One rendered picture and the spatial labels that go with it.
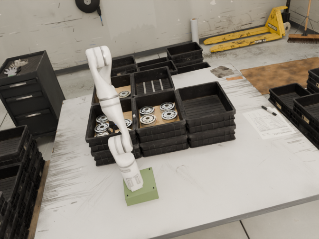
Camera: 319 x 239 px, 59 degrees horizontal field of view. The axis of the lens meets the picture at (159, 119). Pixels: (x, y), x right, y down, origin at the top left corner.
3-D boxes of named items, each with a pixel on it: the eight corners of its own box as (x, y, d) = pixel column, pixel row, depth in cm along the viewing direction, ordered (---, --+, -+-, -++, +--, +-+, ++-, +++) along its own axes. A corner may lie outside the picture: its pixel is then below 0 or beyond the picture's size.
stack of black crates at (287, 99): (318, 122, 265) (322, 101, 252) (287, 130, 263) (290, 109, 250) (294, 101, 297) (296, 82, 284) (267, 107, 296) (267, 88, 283)
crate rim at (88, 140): (136, 133, 166) (135, 130, 165) (85, 143, 166) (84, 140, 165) (133, 99, 199) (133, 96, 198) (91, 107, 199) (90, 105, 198)
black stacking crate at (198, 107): (236, 127, 172) (236, 111, 165) (188, 136, 172) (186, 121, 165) (218, 95, 205) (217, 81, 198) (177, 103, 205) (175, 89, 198)
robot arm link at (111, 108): (117, 96, 129) (97, 102, 129) (133, 153, 133) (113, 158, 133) (120, 95, 138) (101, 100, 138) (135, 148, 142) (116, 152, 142)
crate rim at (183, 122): (186, 124, 166) (186, 120, 165) (136, 133, 166) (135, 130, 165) (175, 91, 199) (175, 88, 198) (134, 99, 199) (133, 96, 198)
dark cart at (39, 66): (67, 141, 328) (36, 70, 277) (28, 150, 325) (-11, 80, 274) (71, 114, 377) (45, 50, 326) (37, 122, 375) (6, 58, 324)
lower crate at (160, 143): (190, 150, 178) (187, 135, 171) (143, 159, 178) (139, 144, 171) (179, 115, 211) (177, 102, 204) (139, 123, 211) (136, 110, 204)
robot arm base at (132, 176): (145, 186, 150) (136, 163, 140) (129, 193, 149) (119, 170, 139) (140, 174, 158) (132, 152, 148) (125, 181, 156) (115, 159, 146)
